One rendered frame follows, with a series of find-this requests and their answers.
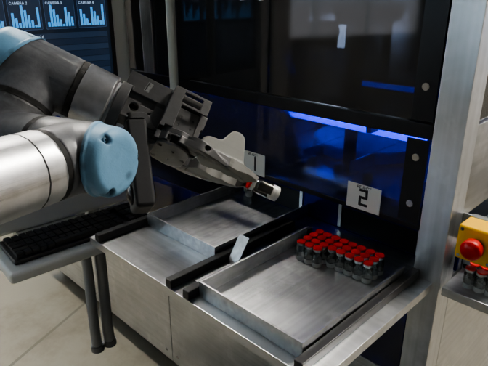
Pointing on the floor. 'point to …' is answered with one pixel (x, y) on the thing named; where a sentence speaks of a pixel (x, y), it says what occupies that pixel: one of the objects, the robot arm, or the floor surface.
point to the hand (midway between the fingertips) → (244, 182)
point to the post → (448, 173)
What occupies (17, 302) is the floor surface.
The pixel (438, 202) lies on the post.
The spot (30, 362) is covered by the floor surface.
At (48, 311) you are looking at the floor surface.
